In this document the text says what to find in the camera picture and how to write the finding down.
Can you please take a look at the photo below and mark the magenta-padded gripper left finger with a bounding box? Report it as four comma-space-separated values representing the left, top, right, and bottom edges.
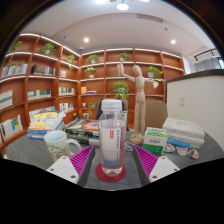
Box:
45, 144, 96, 186

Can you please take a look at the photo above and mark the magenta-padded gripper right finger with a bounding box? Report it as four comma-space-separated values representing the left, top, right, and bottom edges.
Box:
132, 144, 181, 186

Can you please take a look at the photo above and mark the clear plastic water bottle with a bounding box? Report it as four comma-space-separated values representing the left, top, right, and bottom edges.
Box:
97, 98, 128, 178

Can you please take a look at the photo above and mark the yellow striped cartoon mug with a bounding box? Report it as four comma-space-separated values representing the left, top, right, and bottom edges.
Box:
43, 130, 83, 163

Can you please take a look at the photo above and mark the small green white box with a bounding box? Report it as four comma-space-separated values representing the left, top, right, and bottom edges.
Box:
142, 126, 169, 156

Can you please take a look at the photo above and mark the flat round red coaster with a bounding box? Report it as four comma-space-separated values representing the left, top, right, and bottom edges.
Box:
95, 162, 127, 183

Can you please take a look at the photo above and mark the dark book stack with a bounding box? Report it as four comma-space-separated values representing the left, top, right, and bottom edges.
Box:
63, 118, 100, 147

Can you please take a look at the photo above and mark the colourful book stack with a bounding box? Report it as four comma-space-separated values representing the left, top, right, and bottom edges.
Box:
26, 109, 67, 140

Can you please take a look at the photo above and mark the tan chair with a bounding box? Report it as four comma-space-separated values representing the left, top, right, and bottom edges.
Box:
145, 99, 169, 129

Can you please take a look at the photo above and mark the tall white green carton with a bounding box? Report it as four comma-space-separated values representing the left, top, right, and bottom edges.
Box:
120, 109, 130, 132

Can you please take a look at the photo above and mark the wooden artist mannequin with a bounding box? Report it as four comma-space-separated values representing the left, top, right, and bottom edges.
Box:
117, 61, 160, 146

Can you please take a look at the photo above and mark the wooden shelf unit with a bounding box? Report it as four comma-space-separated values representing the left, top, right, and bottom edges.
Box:
0, 32, 186, 158

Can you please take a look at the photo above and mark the multi-bulb ceiling lamp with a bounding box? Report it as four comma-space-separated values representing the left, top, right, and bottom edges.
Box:
94, 0, 151, 11

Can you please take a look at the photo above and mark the black ceiling track rail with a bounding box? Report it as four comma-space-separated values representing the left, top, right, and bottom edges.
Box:
194, 48, 218, 63

